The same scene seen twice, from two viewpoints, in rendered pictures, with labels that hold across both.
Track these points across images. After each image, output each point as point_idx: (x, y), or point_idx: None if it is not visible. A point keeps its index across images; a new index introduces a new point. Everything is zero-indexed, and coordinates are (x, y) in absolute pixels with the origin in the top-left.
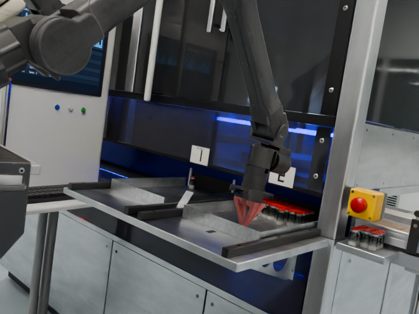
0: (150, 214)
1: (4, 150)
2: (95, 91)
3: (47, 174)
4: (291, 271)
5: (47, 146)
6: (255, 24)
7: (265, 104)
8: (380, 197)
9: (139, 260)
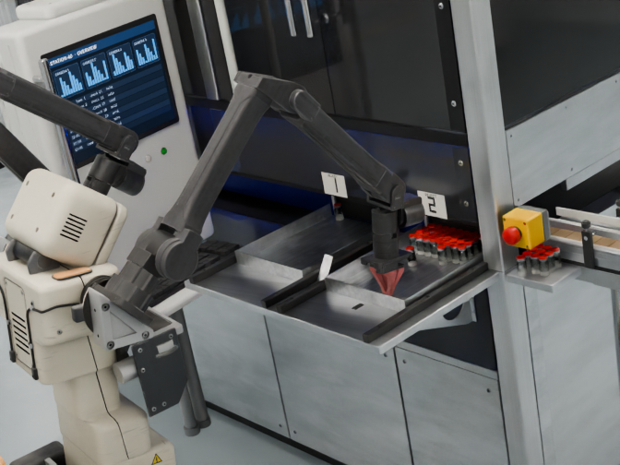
0: (290, 303)
1: None
2: (169, 118)
3: None
4: (472, 312)
5: (138, 220)
6: (326, 125)
7: (366, 180)
8: (534, 220)
9: None
